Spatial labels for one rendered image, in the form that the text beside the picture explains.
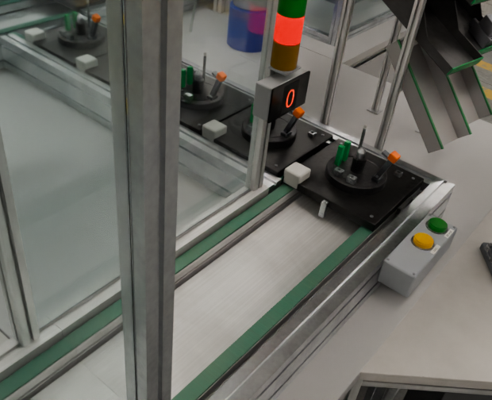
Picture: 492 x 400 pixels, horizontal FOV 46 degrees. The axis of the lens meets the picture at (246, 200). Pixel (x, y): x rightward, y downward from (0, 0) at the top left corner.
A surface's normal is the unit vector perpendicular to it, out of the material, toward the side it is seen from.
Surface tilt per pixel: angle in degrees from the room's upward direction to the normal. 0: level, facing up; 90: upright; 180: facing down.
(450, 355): 0
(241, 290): 0
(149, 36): 90
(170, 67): 90
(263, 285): 0
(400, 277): 90
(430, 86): 45
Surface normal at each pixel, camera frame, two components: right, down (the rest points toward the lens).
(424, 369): 0.10, -0.78
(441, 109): 0.53, -0.19
